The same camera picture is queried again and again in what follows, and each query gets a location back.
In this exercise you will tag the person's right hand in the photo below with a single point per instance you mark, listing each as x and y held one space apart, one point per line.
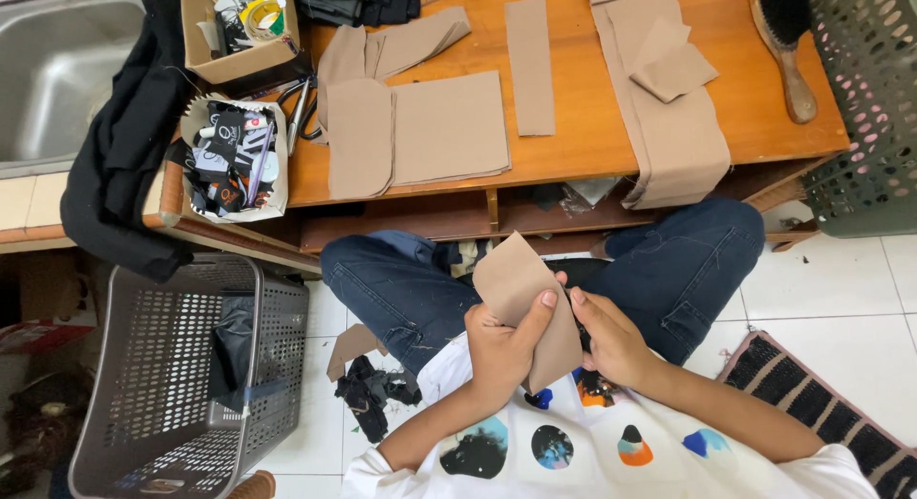
612 345

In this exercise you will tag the person's left hand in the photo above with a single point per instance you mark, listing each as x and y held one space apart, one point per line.
498 352

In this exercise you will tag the tan fabric piece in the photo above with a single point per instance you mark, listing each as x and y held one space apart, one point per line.
526 302

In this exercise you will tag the person's blue jeans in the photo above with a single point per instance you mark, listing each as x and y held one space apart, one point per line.
666 277

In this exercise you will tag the person's white printed shirt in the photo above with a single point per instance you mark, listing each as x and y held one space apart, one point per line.
602 449

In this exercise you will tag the black fabric scraps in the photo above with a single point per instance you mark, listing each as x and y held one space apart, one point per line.
372 395

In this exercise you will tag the brown paper scrap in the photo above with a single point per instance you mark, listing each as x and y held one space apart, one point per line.
351 348

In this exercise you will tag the long tan fabric strip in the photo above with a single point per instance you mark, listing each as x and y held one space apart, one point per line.
673 137

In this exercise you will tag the black striped woven mat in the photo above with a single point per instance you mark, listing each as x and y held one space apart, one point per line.
824 413

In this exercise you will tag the wooden low table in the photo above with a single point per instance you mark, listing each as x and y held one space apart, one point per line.
573 126

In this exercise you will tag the stack of square tan fabric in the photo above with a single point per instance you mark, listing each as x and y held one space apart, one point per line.
450 130

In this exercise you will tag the rounded tan fabric pieces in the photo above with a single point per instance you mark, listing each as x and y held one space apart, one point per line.
358 137

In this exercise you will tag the black plastic bag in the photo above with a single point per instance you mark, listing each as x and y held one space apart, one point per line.
233 348

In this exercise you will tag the small tan fabric square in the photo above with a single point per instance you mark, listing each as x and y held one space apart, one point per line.
670 66

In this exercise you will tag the narrow tan fabric rectangle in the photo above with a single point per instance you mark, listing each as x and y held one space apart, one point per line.
530 66

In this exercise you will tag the grey plastic laundry basket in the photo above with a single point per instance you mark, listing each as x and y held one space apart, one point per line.
190 384

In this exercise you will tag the folded tan fabric pieces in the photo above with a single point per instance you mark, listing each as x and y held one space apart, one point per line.
401 44

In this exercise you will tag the paper box of black labels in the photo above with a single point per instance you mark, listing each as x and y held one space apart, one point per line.
233 159

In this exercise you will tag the wooden clothes brush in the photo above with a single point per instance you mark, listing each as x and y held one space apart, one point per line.
784 44

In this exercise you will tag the green plastic laundry basket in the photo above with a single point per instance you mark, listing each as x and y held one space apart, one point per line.
863 105

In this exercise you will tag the dark folded fabric pile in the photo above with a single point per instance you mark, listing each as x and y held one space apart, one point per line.
358 1

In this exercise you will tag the cardboard box of sewing supplies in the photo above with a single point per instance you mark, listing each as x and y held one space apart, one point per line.
240 33

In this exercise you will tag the black garment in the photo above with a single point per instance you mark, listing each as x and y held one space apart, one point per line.
125 148

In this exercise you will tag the steel sink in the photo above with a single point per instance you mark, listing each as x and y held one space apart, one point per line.
61 73

